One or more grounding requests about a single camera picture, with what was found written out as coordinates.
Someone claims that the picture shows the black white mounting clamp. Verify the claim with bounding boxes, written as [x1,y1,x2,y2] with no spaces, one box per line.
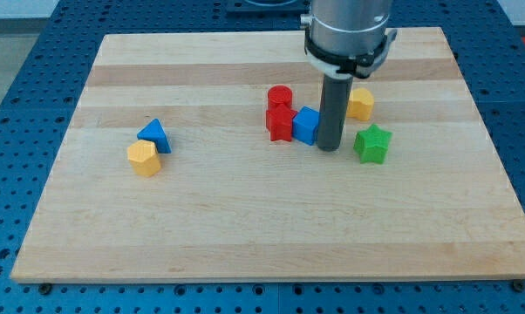
[304,29,398,79]

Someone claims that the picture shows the blue triangle block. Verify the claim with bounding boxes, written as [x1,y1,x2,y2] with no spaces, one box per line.
[137,119,172,154]

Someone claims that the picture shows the yellow hexagon block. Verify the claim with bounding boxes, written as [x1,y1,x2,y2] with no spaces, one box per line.
[126,140,161,177]

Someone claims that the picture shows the wooden board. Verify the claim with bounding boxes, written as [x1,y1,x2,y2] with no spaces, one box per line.
[10,27,525,283]

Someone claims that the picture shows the red star block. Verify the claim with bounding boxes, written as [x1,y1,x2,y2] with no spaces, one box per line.
[266,105,297,141]

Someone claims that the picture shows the blue cube block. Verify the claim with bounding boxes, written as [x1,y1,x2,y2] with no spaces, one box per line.
[292,106,319,146]

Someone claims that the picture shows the green star block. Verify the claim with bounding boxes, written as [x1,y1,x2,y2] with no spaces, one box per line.
[353,124,392,164]

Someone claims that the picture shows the yellow rounded block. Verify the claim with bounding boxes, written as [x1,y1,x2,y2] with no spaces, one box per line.
[346,88,375,121]

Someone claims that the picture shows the red cylinder block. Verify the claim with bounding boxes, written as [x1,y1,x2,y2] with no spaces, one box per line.
[267,85,293,110]

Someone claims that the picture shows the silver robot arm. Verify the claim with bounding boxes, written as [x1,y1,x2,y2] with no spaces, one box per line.
[300,0,392,57]

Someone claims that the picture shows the dark grey pointer rod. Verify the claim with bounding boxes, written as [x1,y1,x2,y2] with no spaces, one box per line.
[317,75,353,152]

